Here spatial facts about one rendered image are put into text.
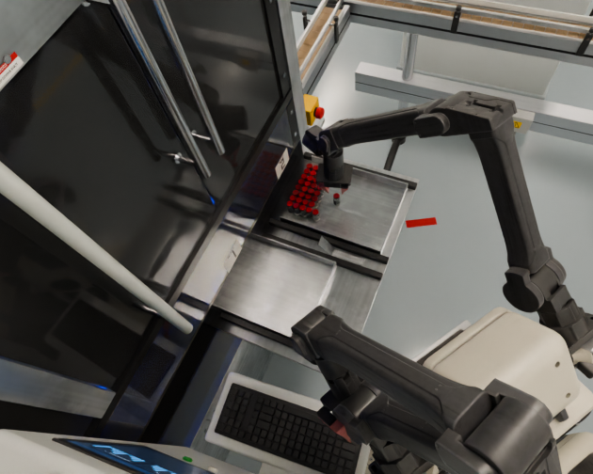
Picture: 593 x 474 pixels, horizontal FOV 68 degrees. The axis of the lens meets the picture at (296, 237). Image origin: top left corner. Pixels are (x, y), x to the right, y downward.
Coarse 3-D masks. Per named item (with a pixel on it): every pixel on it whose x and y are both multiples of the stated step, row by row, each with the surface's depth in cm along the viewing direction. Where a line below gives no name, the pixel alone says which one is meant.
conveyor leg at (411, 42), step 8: (408, 40) 191; (416, 40) 191; (408, 48) 194; (416, 48) 195; (408, 56) 198; (408, 64) 201; (408, 72) 206; (408, 80) 210; (400, 104) 225; (408, 104) 226
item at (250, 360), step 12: (240, 348) 157; (252, 348) 171; (240, 360) 162; (252, 360) 176; (264, 360) 194; (228, 372) 154; (240, 372) 166; (252, 372) 182; (264, 372) 200; (216, 396) 150; (204, 420) 147; (204, 432) 150; (192, 444) 143; (204, 444) 155; (216, 456) 173
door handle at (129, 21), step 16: (96, 0) 56; (112, 0) 54; (128, 16) 56; (128, 32) 58; (144, 48) 60; (144, 64) 62; (160, 80) 65; (160, 96) 68; (176, 112) 71; (176, 128) 75; (192, 144) 78; (176, 160) 86; (192, 160) 85; (208, 176) 87
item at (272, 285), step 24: (264, 240) 140; (240, 264) 139; (264, 264) 138; (288, 264) 137; (312, 264) 136; (336, 264) 134; (240, 288) 135; (264, 288) 134; (288, 288) 134; (312, 288) 133; (240, 312) 132; (264, 312) 131; (288, 312) 130; (288, 336) 123
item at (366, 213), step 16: (320, 160) 151; (352, 176) 149; (368, 176) 147; (336, 192) 147; (352, 192) 146; (368, 192) 146; (384, 192) 145; (400, 192) 144; (320, 208) 145; (336, 208) 144; (352, 208) 144; (368, 208) 143; (384, 208) 142; (304, 224) 139; (320, 224) 142; (336, 224) 142; (352, 224) 141; (368, 224) 140; (384, 224) 140; (352, 240) 138; (368, 240) 138; (384, 240) 133
